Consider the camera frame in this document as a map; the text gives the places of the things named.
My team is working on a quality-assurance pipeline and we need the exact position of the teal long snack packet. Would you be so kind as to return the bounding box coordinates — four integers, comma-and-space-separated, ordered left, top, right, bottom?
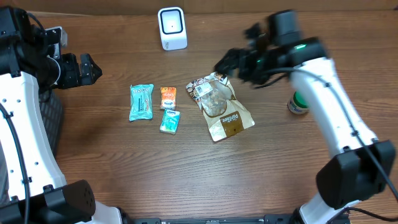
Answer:
129, 84, 154, 121

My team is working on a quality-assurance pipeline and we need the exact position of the brown white snack pouch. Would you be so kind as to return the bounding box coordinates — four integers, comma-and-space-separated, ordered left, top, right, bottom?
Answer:
186, 72, 255, 142

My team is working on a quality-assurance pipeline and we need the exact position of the green lid jar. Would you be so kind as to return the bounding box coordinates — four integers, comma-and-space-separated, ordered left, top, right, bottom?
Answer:
287, 91, 309, 114

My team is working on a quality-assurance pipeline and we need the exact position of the orange Kleenex tissue pack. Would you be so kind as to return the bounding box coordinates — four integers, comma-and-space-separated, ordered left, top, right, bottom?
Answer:
160, 87, 177, 110

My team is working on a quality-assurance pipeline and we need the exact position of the teal tissue pack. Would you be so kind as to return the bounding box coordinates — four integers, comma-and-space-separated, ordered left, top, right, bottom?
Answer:
160, 110, 180, 134

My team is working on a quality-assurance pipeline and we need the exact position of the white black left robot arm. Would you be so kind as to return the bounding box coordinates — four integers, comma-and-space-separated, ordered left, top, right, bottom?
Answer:
1, 6, 130, 223

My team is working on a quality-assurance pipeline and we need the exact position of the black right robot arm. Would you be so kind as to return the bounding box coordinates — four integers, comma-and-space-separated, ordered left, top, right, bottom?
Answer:
214, 9, 396, 223

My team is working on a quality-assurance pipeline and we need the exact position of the white barcode scanner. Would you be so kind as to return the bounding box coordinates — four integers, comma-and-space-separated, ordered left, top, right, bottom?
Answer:
157, 7, 188, 51

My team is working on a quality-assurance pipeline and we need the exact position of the grey plastic mesh basket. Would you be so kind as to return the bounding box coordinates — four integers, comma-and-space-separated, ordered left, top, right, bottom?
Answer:
0, 90, 64, 206

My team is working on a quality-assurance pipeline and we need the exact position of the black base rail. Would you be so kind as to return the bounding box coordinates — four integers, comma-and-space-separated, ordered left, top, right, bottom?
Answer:
129, 214, 300, 224

